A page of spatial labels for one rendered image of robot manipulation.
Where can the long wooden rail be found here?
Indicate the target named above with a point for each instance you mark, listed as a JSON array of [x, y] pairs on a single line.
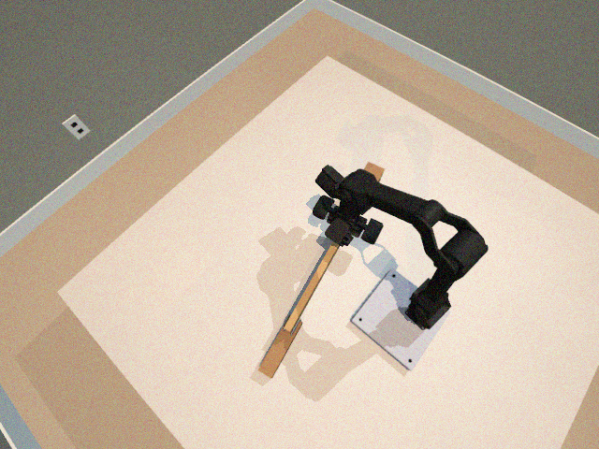
[[307, 295]]

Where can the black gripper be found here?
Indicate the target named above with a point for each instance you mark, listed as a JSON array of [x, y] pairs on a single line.
[[371, 232]]

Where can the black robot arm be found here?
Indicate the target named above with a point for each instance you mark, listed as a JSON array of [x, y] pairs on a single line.
[[360, 190]]

